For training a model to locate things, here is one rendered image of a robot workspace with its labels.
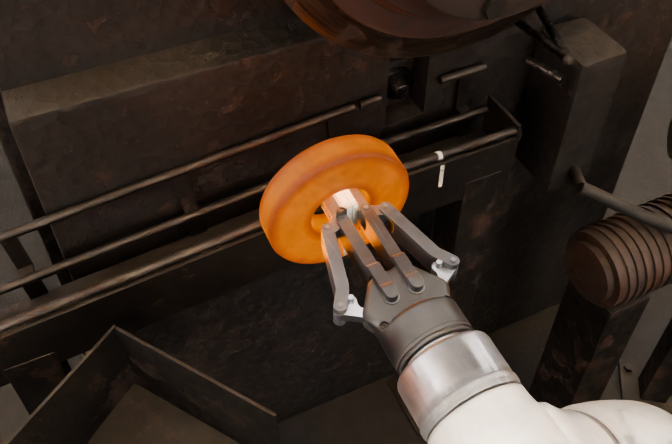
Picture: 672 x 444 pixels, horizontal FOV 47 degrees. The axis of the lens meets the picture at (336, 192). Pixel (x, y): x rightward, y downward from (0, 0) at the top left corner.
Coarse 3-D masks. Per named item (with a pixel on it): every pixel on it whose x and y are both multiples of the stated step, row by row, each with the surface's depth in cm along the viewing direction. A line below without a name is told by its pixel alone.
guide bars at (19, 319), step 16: (512, 128) 103; (464, 144) 101; (480, 144) 101; (416, 160) 98; (432, 160) 99; (256, 224) 93; (208, 240) 92; (224, 240) 92; (176, 256) 91; (128, 272) 89; (144, 272) 90; (96, 288) 88; (48, 304) 87; (64, 304) 87; (16, 320) 86; (32, 320) 87
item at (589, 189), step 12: (576, 168) 112; (576, 180) 111; (588, 192) 110; (600, 192) 111; (612, 204) 111; (624, 204) 111; (636, 216) 112; (648, 216) 112; (660, 216) 112; (660, 228) 112
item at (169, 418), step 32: (96, 352) 79; (128, 352) 83; (160, 352) 78; (64, 384) 76; (96, 384) 81; (128, 384) 87; (160, 384) 84; (192, 384) 79; (32, 416) 73; (64, 416) 78; (96, 416) 84; (128, 416) 86; (160, 416) 86; (192, 416) 85; (224, 416) 80; (256, 416) 76
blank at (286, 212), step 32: (320, 160) 72; (352, 160) 72; (384, 160) 74; (288, 192) 72; (320, 192) 73; (384, 192) 78; (288, 224) 75; (320, 224) 80; (288, 256) 79; (320, 256) 81
